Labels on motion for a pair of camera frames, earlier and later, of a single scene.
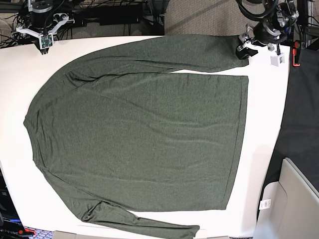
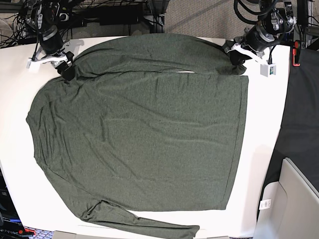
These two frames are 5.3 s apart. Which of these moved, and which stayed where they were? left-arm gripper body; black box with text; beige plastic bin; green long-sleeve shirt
Moved: left-arm gripper body
Stayed: beige plastic bin; black box with text; green long-sleeve shirt
